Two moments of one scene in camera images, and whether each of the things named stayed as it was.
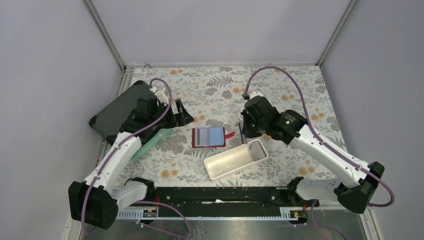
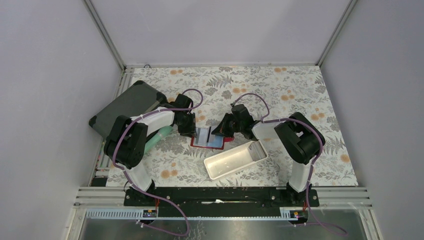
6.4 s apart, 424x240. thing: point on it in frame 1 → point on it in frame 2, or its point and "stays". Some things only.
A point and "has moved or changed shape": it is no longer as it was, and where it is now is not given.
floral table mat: (214, 96) stays
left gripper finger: (183, 118) → (188, 130)
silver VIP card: (256, 151) stays
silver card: (241, 125) has moved or changed shape
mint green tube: (152, 142) stays
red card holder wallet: (209, 137) stays
